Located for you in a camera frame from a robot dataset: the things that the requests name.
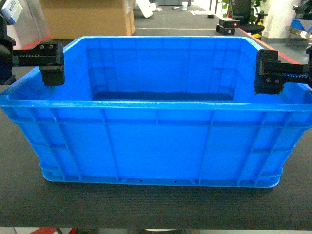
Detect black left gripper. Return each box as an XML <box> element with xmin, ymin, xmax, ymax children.
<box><xmin>12</xmin><ymin>43</ymin><xmax>65</xmax><ymax>86</ymax></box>

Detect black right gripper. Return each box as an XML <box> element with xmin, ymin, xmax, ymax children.
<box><xmin>253</xmin><ymin>48</ymin><xmax>312</xmax><ymax>95</ymax></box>

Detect large blue plastic crate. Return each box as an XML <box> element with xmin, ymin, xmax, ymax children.
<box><xmin>0</xmin><ymin>36</ymin><xmax>312</xmax><ymax>188</ymax></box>

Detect open cardboard box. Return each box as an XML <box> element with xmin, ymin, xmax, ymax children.
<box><xmin>40</xmin><ymin>0</ymin><xmax>135</xmax><ymax>40</ymax></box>

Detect blue bins on far shelf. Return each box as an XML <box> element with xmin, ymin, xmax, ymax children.
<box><xmin>287</xmin><ymin>4</ymin><xmax>312</xmax><ymax>39</ymax></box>

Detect black electronic device boxes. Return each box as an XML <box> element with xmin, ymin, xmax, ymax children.
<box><xmin>216</xmin><ymin>18</ymin><xmax>240</xmax><ymax>36</ymax></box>

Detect black office chair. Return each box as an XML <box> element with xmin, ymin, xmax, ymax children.
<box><xmin>228</xmin><ymin>0</ymin><xmax>268</xmax><ymax>39</ymax></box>

